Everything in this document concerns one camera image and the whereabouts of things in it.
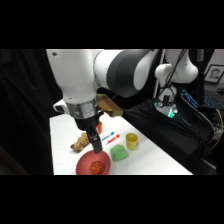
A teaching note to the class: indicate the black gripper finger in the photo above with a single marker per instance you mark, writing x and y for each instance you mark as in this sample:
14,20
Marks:
88,135
96,143

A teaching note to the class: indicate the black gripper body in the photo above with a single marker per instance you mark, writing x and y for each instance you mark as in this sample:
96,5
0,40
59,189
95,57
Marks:
86,123

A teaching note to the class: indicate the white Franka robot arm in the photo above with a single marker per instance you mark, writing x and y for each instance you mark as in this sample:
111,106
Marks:
80,76

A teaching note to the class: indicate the pink bowl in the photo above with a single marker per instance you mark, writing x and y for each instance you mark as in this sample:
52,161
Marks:
83,165

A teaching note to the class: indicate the brown striped plush toy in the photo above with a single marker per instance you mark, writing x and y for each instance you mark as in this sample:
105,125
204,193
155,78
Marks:
79,144

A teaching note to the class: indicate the blue capped white marker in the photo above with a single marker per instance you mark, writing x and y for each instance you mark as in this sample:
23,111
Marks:
108,136

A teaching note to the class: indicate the red capped white marker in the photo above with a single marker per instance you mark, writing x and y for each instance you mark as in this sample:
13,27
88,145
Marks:
113,139

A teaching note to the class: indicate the green folded cloth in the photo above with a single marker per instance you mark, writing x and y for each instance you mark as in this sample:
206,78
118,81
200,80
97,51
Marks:
118,153

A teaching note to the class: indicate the yellow plastic cup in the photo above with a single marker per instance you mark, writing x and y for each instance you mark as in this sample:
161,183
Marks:
131,141

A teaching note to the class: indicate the black covered robot stand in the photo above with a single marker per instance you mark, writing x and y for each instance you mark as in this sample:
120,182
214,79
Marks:
160,133

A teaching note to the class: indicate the black curtain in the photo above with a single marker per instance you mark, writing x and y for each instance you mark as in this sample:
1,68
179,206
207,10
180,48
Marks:
23,100

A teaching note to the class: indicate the small green light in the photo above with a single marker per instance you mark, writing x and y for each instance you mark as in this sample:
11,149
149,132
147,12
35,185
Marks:
172,113

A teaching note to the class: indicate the blue lit device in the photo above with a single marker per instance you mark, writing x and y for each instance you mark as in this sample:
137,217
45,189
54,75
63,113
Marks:
189,98

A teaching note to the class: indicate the framed portrait picture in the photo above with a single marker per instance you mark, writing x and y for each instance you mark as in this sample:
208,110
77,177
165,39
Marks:
214,74

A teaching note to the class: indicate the tan wrist camera box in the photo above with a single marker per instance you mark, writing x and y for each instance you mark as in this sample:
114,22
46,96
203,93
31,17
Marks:
110,106

